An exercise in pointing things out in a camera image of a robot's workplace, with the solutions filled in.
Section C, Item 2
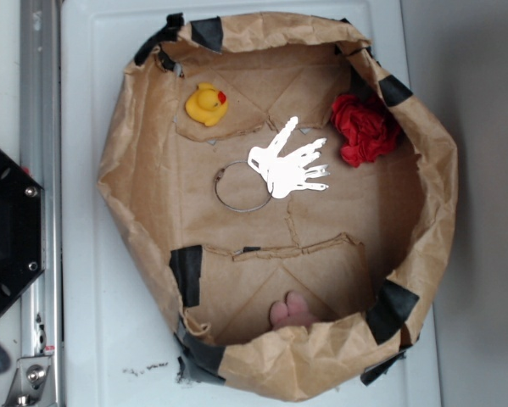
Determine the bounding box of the silver keys bunch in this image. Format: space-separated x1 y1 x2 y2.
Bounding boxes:
247 116 330 199

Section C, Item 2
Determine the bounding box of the silver wire key ring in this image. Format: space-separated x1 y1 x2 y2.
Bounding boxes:
213 160 275 213

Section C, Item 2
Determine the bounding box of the brown paper bag bin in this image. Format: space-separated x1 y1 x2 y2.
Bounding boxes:
98 12 458 401

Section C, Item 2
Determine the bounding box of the yellow rubber duck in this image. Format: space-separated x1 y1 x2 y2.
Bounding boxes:
185 82 229 126

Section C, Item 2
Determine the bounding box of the pink soft toy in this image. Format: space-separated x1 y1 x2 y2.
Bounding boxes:
269 291 320 331

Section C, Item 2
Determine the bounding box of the red crumpled cloth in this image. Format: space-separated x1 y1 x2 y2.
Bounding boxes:
331 93 402 168

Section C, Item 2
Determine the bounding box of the white tray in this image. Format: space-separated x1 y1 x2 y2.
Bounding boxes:
59 0 444 407

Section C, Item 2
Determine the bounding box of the aluminium frame rail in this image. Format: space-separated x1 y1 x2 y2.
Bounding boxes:
20 1 66 406

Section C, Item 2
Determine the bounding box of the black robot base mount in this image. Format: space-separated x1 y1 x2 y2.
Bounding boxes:
0 149 43 317

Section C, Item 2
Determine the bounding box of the metal corner bracket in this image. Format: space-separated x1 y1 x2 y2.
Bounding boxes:
3 356 56 407

